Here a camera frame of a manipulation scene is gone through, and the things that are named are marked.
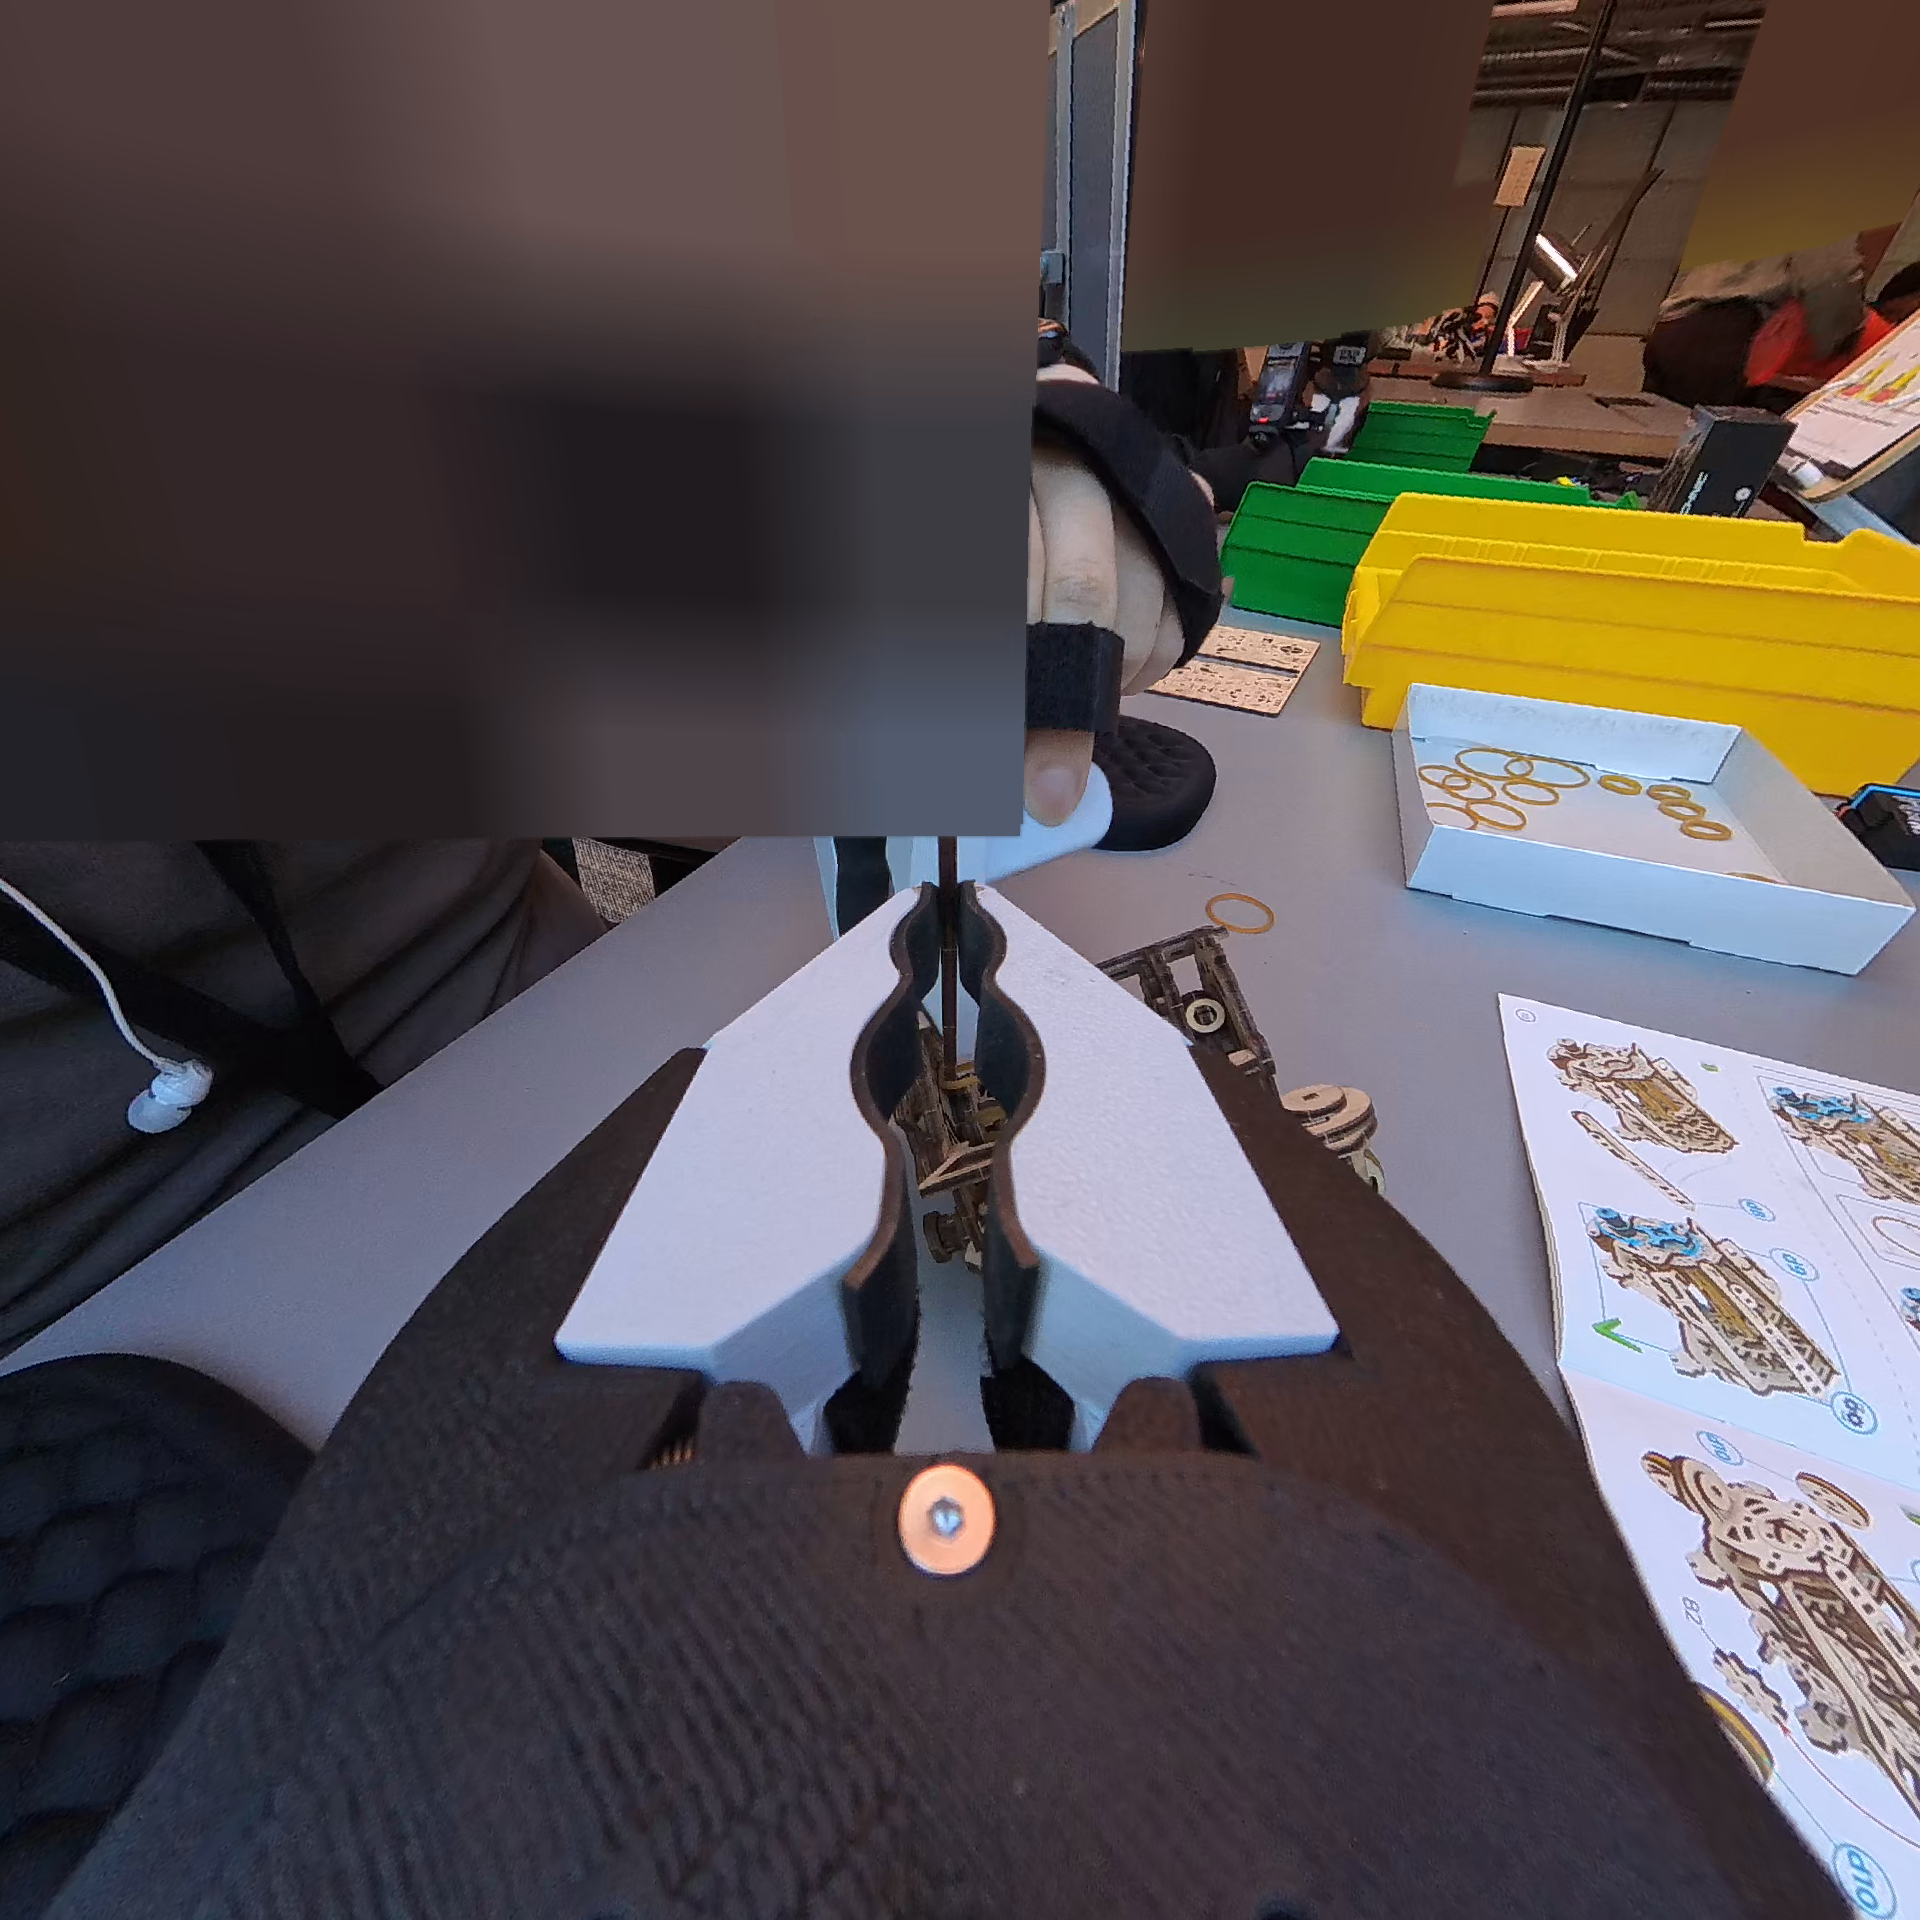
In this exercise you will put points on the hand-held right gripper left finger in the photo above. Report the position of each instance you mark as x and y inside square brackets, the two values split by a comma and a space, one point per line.
[733, 1201]

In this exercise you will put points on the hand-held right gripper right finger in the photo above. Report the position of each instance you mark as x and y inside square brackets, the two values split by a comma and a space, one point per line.
[1155, 1201]

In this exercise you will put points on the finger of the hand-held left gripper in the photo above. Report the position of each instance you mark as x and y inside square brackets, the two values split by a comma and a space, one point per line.
[990, 858]
[861, 885]

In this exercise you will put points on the thin wooden part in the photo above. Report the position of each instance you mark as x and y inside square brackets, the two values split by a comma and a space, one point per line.
[948, 932]

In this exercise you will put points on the wooden model vehicle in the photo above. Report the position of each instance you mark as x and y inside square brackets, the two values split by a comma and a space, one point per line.
[1200, 997]

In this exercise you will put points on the person's left hand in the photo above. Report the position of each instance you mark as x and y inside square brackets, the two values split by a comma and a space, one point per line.
[1118, 511]

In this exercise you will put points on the black honeycomb pad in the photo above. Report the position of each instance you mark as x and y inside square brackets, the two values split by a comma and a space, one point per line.
[1161, 781]
[106, 1575]

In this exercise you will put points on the tan rubber band loop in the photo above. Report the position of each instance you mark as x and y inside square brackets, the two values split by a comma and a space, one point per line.
[1208, 913]

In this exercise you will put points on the laser-cut plywood sheet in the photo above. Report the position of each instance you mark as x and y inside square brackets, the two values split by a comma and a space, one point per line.
[1224, 686]
[1260, 653]

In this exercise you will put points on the green plastic bin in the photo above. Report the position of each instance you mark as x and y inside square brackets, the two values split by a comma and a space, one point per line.
[1441, 480]
[1289, 557]
[1418, 434]

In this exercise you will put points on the person's dark hoodie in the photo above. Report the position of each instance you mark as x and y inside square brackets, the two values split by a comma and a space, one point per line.
[420, 960]

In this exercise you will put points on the pile of tan rubber bands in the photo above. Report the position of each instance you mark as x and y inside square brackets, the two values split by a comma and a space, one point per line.
[1500, 814]

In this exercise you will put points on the white cardboard tray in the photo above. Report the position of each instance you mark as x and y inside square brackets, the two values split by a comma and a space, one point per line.
[1576, 901]

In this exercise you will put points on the assembly instruction booklet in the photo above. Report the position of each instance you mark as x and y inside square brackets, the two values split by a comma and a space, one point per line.
[1724, 1277]

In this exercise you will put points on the black desk lamp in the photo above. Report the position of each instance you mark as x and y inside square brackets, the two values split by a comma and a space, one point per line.
[1481, 381]

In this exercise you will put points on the grey partition panel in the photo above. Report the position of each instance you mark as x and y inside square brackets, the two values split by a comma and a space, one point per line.
[1096, 182]

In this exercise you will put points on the background wooden table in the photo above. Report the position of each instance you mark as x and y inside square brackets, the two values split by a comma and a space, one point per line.
[1589, 406]

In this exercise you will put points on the black cardboard box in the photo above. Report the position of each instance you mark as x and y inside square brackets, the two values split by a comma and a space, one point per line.
[1716, 464]

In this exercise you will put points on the black device with blue trim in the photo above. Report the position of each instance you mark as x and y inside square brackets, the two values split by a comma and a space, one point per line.
[1885, 826]

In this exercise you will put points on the wooden clipboard with chart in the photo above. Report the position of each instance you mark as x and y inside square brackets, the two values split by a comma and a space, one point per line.
[1868, 412]

